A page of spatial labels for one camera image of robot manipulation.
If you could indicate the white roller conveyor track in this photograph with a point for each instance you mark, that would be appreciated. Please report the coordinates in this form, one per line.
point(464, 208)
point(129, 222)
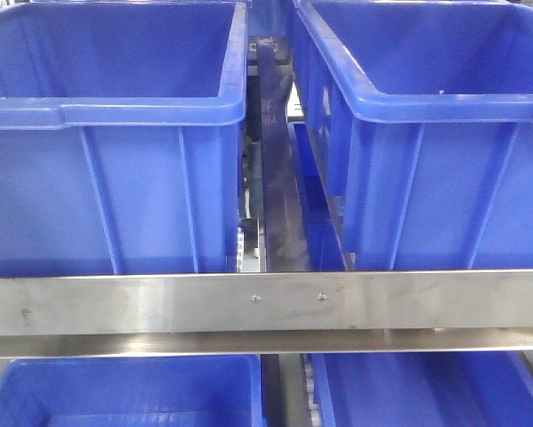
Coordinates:
point(240, 249)

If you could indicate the stainless steel shelf rail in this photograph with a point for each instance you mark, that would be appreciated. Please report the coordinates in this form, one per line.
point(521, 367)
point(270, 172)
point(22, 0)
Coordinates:
point(346, 311)

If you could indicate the lower shelf blue bin left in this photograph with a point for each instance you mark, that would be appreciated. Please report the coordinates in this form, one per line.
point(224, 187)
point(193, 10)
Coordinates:
point(168, 391)

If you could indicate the upper shelf blue bin right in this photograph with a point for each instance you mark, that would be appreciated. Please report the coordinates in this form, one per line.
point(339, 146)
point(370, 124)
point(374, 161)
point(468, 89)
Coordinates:
point(423, 112)

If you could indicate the shelf blue bin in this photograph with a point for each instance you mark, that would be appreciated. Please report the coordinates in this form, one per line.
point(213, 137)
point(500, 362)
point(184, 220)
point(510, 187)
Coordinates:
point(168, 391)
point(120, 137)
point(423, 112)
point(483, 388)

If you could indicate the upper shelf blue bin left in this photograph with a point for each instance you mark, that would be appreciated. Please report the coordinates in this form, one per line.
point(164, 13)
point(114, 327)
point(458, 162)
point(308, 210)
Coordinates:
point(120, 137)

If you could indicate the lower shelf blue bin right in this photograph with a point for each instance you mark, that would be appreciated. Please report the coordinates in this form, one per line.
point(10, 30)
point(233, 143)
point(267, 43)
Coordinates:
point(483, 388)

